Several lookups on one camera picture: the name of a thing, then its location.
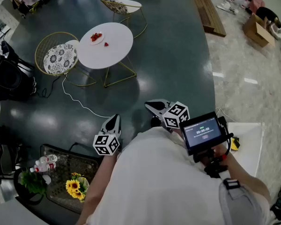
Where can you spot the wooden bench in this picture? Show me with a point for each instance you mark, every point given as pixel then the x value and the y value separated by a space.
pixel 209 13

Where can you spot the black round seat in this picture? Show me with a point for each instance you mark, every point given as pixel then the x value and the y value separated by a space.
pixel 268 14

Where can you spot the white side table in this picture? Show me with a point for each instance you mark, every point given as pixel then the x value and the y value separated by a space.
pixel 248 144

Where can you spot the person's white shirt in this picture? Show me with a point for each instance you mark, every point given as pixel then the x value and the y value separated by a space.
pixel 154 172

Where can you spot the white round plate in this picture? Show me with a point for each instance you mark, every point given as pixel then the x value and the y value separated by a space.
pixel 99 40

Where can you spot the pink stool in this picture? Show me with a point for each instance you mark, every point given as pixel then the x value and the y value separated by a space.
pixel 256 2

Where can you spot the person's right forearm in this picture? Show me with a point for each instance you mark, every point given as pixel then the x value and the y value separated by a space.
pixel 246 172

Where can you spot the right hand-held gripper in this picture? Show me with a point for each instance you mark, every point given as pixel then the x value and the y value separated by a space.
pixel 175 116

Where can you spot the green potted plant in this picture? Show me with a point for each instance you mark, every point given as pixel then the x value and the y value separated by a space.
pixel 32 182

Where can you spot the clear water bottle red label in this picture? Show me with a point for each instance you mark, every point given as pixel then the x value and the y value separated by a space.
pixel 43 167
pixel 48 159

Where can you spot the dark glass side table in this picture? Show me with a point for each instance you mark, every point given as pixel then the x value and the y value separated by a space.
pixel 65 170

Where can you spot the black office chair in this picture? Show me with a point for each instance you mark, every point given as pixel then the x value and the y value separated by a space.
pixel 2 153

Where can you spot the round white table gold legs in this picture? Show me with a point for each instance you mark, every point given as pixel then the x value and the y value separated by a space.
pixel 114 48

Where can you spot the sunflower bouquet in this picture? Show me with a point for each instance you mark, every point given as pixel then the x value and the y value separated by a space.
pixel 75 187

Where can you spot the black monitor screen with mount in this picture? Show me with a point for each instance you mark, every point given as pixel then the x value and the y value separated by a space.
pixel 202 132

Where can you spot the white table corner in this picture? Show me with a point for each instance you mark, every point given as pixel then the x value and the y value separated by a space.
pixel 11 213

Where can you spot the open cardboard box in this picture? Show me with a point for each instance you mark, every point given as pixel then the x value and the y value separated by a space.
pixel 257 33

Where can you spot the yellow and black tool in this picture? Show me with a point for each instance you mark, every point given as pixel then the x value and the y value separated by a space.
pixel 235 144

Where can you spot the person's left forearm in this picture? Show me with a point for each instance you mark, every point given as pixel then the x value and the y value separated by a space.
pixel 96 186

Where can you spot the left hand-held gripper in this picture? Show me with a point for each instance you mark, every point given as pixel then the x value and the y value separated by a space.
pixel 105 144

